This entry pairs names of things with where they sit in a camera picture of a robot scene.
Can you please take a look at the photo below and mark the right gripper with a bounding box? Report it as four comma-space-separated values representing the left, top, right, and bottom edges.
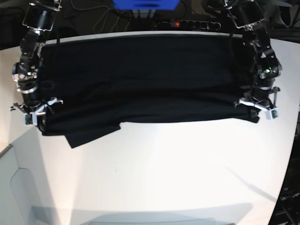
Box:
9, 97, 63, 131

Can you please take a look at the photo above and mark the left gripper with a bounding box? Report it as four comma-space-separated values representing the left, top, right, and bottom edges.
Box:
234, 87, 280, 123

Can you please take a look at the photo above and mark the black T-shirt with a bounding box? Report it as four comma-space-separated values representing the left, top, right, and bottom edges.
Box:
38, 35, 250, 148

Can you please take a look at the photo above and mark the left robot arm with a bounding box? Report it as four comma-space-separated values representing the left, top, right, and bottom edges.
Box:
221, 0, 282, 123

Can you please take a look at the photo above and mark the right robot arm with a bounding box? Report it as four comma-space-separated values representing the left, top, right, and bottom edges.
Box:
10, 0, 61, 127

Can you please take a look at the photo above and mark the black power strip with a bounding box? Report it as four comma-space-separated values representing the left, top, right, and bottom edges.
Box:
157, 20, 222, 31

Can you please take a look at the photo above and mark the blue box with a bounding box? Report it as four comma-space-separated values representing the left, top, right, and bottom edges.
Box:
113, 0, 180, 10

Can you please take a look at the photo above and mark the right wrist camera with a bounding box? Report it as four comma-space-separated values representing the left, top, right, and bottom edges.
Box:
23, 113, 38, 126

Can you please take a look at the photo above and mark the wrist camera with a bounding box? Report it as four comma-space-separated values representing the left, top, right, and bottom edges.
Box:
266, 108, 279, 120
23, 113, 38, 126

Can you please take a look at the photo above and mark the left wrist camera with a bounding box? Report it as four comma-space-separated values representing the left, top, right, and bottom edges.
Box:
266, 108, 279, 120

